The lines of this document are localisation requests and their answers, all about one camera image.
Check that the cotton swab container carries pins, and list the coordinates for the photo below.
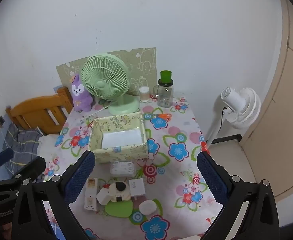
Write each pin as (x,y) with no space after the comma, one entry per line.
(144,95)

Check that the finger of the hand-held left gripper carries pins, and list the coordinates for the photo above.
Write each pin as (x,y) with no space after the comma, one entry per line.
(34,166)
(1,157)

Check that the printed cardboard board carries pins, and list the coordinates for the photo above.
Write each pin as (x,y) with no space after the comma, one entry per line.
(141,62)

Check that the printed yellow storage box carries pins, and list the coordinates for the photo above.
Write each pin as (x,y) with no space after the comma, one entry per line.
(119,153)

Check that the white cube plug charger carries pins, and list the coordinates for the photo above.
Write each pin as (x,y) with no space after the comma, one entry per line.
(104,197)

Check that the round cartoon pocket mirror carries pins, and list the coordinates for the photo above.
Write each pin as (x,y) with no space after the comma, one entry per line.
(120,188)

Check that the purple plush toy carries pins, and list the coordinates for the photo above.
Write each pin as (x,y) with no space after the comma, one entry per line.
(80,97)

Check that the orange scissors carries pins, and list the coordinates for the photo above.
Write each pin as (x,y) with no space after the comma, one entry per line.
(164,116)

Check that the clear plastic pack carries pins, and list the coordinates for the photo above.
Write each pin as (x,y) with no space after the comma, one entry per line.
(122,168)

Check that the green rounded case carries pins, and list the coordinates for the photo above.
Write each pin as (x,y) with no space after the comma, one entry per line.
(119,210)

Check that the grey plaid blanket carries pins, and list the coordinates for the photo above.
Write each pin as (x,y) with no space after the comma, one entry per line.
(24,142)

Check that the white wall charger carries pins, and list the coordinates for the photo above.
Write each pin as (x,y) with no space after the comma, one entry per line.
(137,187)

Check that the white power strip cartoon stickers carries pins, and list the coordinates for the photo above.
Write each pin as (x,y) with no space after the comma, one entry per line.
(91,195)

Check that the glass mug jar green lid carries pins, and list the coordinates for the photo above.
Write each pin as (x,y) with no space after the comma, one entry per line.
(165,95)

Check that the wooden bed headboard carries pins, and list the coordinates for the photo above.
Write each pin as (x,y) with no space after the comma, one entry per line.
(31,110)

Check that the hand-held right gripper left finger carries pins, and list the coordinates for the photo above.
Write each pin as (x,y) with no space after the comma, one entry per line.
(80,177)

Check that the green desk fan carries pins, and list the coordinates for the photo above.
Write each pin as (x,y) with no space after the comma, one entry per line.
(105,80)

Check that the beige wooden door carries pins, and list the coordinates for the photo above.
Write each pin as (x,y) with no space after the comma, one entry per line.
(286,105)

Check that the white standing fan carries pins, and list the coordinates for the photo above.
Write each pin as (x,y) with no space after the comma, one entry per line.
(239,107)

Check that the white oval case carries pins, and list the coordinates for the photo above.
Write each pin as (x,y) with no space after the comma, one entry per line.
(147,207)

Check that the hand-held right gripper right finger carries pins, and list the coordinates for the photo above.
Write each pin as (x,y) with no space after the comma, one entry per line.
(211,180)

